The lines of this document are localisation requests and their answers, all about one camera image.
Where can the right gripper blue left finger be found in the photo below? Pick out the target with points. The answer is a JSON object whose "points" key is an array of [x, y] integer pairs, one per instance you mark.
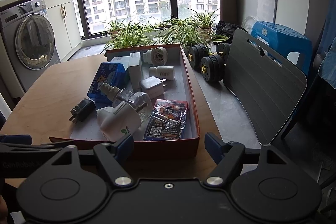
{"points": [[110, 156]]}

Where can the grey folding lap board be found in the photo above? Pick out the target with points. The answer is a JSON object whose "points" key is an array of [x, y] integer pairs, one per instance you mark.
{"points": [[268, 85]]}

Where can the spider plant white pot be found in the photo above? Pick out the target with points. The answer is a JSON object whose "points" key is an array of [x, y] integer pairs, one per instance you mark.
{"points": [[135, 34]]}

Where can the spider plant terracotta pot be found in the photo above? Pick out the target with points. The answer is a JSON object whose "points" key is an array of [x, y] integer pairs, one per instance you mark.
{"points": [[113, 26]]}

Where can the white fan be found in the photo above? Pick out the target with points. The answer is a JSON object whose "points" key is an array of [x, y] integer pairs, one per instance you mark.
{"points": [[248, 23]]}

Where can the black bag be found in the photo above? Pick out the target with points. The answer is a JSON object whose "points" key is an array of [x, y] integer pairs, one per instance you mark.
{"points": [[225, 31]]}

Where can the white cube charger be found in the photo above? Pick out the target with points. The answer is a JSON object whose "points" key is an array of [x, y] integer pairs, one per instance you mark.
{"points": [[152, 86]]}

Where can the brown rolled mat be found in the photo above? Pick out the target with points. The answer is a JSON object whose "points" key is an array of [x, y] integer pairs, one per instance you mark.
{"points": [[228, 11]]}

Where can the right spider plant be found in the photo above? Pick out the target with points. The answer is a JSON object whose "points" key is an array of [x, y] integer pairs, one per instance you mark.
{"points": [[194, 30]]}

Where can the blue plastic stool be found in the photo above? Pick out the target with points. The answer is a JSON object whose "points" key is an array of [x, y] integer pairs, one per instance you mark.
{"points": [[285, 40]]}

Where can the white power adapter box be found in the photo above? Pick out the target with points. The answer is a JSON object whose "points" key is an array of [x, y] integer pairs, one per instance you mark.
{"points": [[135, 70]]}

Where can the orange cardboard box tray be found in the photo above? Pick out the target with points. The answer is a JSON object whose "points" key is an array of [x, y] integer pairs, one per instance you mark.
{"points": [[88, 132]]}

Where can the clear repellent liquid bottle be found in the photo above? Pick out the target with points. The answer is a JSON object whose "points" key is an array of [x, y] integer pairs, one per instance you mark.
{"points": [[140, 101]]}

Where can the black dumbbell front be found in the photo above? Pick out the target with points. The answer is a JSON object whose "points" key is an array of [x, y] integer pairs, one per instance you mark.
{"points": [[212, 67]]}

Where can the white plug heater green button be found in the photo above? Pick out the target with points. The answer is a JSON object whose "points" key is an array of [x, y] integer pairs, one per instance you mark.
{"points": [[156, 56]]}

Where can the teal adhesive bandages box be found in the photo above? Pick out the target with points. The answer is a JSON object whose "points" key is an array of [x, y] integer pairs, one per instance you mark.
{"points": [[124, 60]]}

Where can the black dumbbell rear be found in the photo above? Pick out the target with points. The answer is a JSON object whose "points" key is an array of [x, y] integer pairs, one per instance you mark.
{"points": [[197, 52]]}

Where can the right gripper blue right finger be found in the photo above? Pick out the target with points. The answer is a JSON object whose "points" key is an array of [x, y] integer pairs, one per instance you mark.
{"points": [[228, 158]]}

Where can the black dumbbell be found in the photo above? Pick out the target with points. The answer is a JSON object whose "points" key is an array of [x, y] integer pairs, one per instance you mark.
{"points": [[197, 52], [212, 67]]}

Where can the red playing card box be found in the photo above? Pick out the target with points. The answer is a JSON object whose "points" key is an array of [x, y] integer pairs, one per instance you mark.
{"points": [[167, 120]]}

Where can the small white pill bottle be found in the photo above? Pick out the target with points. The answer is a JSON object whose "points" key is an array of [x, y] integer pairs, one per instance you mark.
{"points": [[162, 72]]}

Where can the person left hand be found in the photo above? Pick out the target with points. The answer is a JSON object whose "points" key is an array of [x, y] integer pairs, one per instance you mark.
{"points": [[3, 211]]}

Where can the white cabinet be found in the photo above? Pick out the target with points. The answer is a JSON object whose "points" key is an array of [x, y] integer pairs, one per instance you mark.
{"points": [[62, 17]]}

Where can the black power adapter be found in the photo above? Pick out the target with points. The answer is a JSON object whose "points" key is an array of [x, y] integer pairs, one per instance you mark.
{"points": [[82, 110]]}

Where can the grey front-load washing machine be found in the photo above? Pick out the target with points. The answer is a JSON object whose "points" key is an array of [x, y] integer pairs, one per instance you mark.
{"points": [[27, 45]]}

